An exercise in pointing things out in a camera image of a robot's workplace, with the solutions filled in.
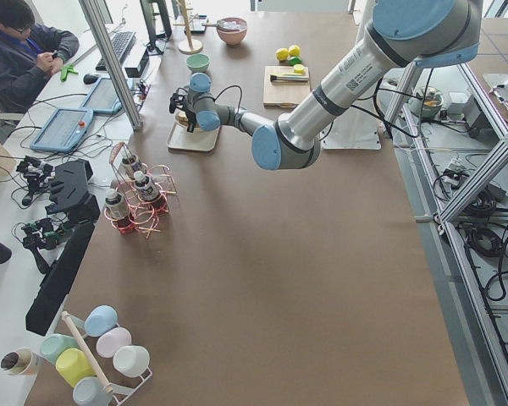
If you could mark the green cup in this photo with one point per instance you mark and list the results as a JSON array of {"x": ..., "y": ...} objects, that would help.
[{"x": 54, "y": 344}]

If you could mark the yellow lemon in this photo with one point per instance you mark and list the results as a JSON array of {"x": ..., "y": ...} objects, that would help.
[
  {"x": 294, "y": 51},
  {"x": 282, "y": 54}
]

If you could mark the green bowl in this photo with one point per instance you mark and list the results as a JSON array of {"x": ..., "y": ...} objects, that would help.
[{"x": 198, "y": 63}]

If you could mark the seated person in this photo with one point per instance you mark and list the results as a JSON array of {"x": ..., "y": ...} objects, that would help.
[{"x": 30, "y": 54}]

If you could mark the black computer mouse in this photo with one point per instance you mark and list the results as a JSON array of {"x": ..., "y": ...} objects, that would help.
[{"x": 89, "y": 79}]

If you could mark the yellow cup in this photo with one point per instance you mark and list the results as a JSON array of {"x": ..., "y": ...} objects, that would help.
[{"x": 72, "y": 365}]

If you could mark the white cup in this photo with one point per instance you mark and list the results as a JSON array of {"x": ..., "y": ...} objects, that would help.
[{"x": 131, "y": 360}]

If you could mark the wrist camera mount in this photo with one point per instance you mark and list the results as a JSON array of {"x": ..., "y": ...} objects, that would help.
[{"x": 177, "y": 100}]

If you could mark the white cup rack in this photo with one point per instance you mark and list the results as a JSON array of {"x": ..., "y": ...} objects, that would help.
[{"x": 122, "y": 388}]

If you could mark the green lime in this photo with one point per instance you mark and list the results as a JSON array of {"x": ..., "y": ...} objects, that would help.
[{"x": 293, "y": 61}]

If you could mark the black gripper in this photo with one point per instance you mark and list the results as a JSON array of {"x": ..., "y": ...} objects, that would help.
[{"x": 190, "y": 115}]

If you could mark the wooden cutting board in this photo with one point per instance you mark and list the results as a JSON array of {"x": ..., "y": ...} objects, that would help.
[{"x": 285, "y": 96}]

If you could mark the blue teach pendant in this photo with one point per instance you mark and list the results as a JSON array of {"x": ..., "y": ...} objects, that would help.
[
  {"x": 102, "y": 98},
  {"x": 63, "y": 131}
]

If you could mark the tea bottle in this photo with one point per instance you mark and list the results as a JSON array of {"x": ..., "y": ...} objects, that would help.
[
  {"x": 118, "y": 210},
  {"x": 131, "y": 164},
  {"x": 146, "y": 189}
]

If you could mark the grey blue cup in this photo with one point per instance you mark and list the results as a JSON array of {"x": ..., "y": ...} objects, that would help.
[{"x": 89, "y": 392}]

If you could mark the pink bowl with ice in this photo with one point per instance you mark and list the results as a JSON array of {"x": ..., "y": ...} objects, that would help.
[{"x": 232, "y": 31}]

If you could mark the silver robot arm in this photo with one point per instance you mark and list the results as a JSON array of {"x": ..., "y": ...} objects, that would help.
[{"x": 430, "y": 34}]

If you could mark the cream rabbit tray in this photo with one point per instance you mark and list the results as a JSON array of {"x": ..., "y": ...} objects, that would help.
[{"x": 198, "y": 140}]

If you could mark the copper wire bottle rack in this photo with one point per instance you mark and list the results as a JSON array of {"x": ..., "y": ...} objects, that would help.
[{"x": 144, "y": 219}]

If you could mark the bread slice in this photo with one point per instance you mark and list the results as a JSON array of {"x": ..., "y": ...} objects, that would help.
[{"x": 181, "y": 119}]

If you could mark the wooden mug tree stand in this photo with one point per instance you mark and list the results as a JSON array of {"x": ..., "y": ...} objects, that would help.
[{"x": 189, "y": 46}]

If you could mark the pink cup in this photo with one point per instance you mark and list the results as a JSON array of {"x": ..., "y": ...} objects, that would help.
[{"x": 110, "y": 342}]

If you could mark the paper cup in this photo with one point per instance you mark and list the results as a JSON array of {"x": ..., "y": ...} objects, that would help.
[{"x": 21, "y": 362}]

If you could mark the aluminium frame post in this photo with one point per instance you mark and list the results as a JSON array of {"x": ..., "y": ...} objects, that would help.
[{"x": 96, "y": 23}]

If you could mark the black keyboard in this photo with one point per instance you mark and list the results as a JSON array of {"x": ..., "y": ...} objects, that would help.
[{"x": 122, "y": 42}]

